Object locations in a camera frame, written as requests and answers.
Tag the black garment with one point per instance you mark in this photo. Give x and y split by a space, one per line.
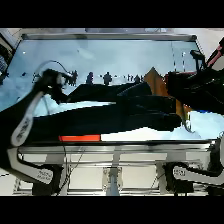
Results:
110 116

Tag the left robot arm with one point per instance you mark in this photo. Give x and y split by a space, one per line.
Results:
25 123

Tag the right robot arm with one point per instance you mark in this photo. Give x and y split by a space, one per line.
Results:
196 90

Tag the brown clothes hanger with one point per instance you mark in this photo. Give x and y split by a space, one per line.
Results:
156 83

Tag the silver frame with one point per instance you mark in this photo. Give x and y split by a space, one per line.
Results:
113 176

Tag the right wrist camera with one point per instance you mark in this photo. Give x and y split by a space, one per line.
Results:
197 55

